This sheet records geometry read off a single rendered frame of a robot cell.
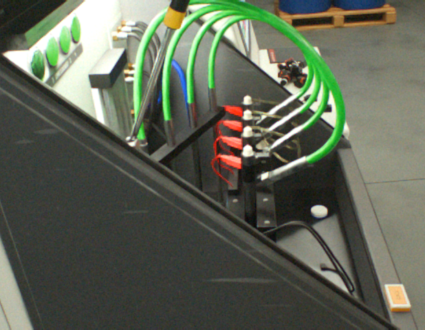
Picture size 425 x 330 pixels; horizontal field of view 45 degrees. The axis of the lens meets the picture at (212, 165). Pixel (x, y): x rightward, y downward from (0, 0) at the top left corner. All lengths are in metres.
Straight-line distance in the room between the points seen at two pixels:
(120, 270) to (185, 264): 0.09
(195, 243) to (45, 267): 0.21
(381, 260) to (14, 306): 0.63
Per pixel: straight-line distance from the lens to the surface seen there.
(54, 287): 0.75
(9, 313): 0.82
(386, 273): 0.98
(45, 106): 0.60
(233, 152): 1.24
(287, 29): 0.76
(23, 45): 0.67
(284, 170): 0.86
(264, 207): 1.06
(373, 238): 1.05
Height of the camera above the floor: 1.60
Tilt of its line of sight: 30 degrees down
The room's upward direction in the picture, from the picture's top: 5 degrees counter-clockwise
